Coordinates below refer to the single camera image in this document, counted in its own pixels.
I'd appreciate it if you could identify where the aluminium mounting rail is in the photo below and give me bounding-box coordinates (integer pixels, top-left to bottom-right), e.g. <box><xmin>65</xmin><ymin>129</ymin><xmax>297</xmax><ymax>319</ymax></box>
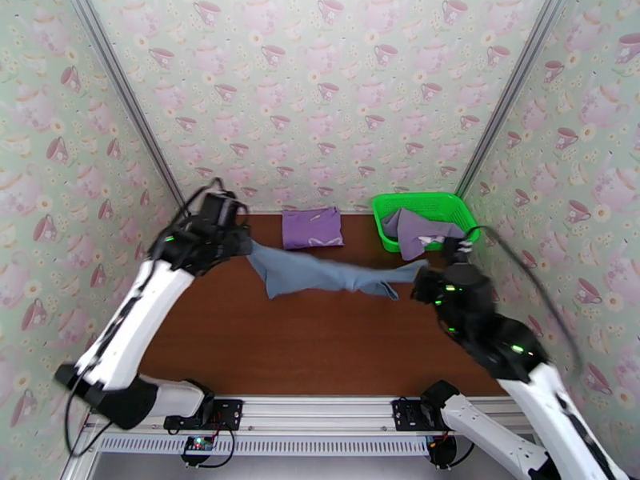
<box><xmin>82</xmin><ymin>392</ymin><xmax>556</xmax><ymax>436</ymax></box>

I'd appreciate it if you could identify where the lavender grey garment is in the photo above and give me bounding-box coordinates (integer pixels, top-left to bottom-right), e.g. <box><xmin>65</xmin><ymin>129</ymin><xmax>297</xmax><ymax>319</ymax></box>
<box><xmin>381</xmin><ymin>207</ymin><xmax>470</xmax><ymax>262</ymax></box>

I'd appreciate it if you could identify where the purple shirt with white print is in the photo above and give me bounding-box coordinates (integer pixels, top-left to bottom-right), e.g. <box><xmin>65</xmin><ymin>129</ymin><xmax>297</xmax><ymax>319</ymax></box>
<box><xmin>281</xmin><ymin>206</ymin><xmax>345</xmax><ymax>250</ymax></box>

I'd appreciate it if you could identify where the aluminium corner post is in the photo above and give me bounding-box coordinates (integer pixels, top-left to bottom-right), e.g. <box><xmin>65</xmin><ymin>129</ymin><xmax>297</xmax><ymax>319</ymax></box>
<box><xmin>454</xmin><ymin>0</ymin><xmax>573</xmax><ymax>201</ymax></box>
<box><xmin>66</xmin><ymin>0</ymin><xmax>195</xmax><ymax>221</ymax></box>

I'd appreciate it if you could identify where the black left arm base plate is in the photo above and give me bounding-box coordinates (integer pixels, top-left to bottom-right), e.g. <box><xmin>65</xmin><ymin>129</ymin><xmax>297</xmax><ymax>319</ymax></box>
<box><xmin>163</xmin><ymin>398</ymin><xmax>244</xmax><ymax>430</ymax></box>

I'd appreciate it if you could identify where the aluminium frame leg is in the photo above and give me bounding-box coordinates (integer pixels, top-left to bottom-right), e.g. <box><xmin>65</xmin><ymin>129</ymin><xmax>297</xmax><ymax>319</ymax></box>
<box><xmin>59</xmin><ymin>432</ymin><xmax>103</xmax><ymax>480</ymax></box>

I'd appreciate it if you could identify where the blue-grey shirt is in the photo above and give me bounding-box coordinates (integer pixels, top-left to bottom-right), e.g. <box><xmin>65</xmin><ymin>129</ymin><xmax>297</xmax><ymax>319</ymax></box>
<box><xmin>246</xmin><ymin>241</ymin><xmax>431</xmax><ymax>301</ymax></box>

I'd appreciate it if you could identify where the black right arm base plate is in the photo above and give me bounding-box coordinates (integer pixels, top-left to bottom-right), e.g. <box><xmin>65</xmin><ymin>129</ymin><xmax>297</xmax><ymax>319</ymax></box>
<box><xmin>391</xmin><ymin>397</ymin><xmax>451</xmax><ymax>432</ymax></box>

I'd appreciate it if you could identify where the perforated metal cable tray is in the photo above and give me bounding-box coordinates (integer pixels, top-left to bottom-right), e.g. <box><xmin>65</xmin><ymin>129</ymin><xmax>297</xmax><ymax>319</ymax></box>
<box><xmin>94</xmin><ymin>433</ymin><xmax>436</xmax><ymax>457</ymax></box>

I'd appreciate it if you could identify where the green plastic laundry basket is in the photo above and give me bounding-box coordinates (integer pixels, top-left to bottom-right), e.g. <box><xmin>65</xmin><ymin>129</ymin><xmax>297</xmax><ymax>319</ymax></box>
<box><xmin>372</xmin><ymin>192</ymin><xmax>481</xmax><ymax>254</ymax></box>

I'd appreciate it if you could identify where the black left base cable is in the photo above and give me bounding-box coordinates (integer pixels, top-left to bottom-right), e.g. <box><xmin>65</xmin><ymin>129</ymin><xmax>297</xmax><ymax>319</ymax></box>
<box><xmin>199</xmin><ymin>427</ymin><xmax>235</xmax><ymax>469</ymax></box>

